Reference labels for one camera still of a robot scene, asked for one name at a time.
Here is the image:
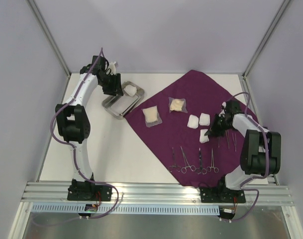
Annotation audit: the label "purple cloth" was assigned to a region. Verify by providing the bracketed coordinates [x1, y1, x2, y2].
[125, 70, 244, 187]

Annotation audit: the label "aluminium frame post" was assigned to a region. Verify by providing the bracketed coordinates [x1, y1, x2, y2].
[242, 0, 293, 80]
[26, 0, 71, 78]

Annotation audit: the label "steel instrument tray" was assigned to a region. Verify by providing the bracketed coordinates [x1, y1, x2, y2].
[101, 81, 145, 120]

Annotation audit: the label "left aluminium frame post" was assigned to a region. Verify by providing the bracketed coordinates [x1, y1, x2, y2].
[26, 0, 71, 78]

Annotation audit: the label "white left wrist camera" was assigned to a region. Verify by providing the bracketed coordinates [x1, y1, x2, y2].
[108, 61, 118, 75]

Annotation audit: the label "steel tweezers middle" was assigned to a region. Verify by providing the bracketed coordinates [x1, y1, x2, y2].
[225, 130, 230, 149]

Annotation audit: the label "steel forceps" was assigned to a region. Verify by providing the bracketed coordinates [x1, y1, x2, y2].
[180, 146, 196, 174]
[168, 148, 181, 173]
[206, 149, 219, 173]

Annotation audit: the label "aluminium front frame rail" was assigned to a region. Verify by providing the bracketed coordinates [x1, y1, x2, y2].
[21, 181, 294, 206]

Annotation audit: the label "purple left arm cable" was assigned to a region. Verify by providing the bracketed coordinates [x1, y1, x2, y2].
[50, 47, 126, 226]

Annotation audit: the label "right aluminium side rail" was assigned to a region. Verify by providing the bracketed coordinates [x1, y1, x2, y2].
[240, 73, 280, 186]

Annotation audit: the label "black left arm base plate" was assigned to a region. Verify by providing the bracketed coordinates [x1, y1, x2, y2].
[67, 179, 112, 202]

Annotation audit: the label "steel tweezers right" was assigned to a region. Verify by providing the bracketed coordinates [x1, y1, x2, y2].
[232, 133, 237, 152]

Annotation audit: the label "black handled scissors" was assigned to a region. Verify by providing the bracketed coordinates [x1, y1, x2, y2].
[195, 148, 207, 175]

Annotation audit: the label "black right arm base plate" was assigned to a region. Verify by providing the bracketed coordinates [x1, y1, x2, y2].
[199, 187, 246, 204]

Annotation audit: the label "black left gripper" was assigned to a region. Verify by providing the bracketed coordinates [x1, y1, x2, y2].
[99, 72, 123, 96]

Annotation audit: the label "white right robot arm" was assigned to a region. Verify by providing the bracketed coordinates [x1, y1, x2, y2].
[205, 100, 282, 202]

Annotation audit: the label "clear packet beige gauze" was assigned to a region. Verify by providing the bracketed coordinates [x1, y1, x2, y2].
[169, 97, 188, 113]
[142, 106, 162, 127]

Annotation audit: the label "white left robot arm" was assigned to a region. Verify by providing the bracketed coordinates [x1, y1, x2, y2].
[51, 53, 123, 200]

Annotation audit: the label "white gauze pad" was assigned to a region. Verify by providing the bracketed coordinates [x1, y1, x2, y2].
[199, 113, 210, 126]
[199, 129, 209, 143]
[124, 84, 137, 97]
[187, 115, 199, 129]

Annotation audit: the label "right aluminium frame post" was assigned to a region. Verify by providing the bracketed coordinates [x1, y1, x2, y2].
[242, 0, 293, 80]

